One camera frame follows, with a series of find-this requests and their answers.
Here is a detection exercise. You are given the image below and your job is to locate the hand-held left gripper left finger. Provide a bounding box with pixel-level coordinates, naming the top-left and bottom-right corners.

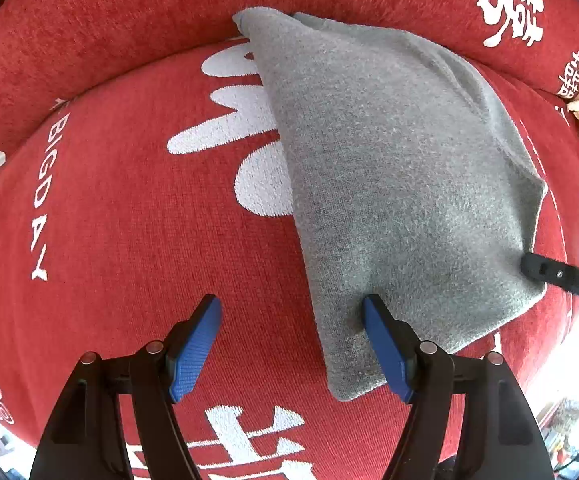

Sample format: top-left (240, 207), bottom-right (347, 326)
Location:
top-left (29, 294), bottom-right (223, 480)

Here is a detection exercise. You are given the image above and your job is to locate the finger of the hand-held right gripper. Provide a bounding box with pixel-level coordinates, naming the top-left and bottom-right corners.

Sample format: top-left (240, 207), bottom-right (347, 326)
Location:
top-left (521, 252), bottom-right (579, 307)

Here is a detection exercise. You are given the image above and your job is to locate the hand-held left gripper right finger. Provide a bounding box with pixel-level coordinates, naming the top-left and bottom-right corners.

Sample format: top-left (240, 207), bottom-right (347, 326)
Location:
top-left (362, 294), bottom-right (556, 480)

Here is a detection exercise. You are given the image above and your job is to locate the grey knitted garment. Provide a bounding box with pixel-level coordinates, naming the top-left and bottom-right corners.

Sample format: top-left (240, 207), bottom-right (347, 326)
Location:
top-left (232, 7), bottom-right (549, 402)

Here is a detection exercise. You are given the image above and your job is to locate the red printed sofa cover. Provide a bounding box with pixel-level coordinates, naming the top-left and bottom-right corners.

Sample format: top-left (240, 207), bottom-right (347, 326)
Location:
top-left (0, 0), bottom-right (579, 480)

